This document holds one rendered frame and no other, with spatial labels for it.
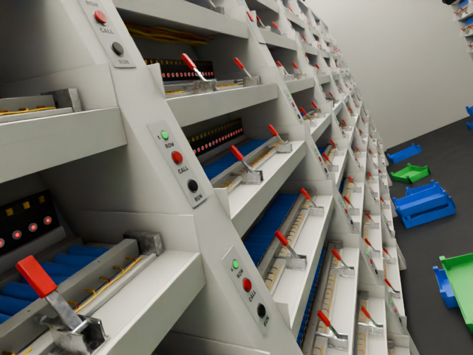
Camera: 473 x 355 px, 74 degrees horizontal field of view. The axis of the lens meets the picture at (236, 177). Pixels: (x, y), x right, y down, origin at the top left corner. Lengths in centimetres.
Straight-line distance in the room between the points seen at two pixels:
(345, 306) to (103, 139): 71
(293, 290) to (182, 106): 39
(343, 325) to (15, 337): 68
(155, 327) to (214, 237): 14
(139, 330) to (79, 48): 32
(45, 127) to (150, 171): 13
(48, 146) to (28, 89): 18
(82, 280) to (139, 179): 13
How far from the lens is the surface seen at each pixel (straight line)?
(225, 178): 64
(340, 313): 88
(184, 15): 73
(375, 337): 111
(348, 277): 100
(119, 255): 40
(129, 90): 43
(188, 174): 43
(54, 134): 34
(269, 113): 105
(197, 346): 51
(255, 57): 106
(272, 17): 179
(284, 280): 66
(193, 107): 54
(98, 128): 38
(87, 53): 43
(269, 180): 66
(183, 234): 40
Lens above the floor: 104
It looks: 6 degrees down
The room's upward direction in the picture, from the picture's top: 28 degrees counter-clockwise
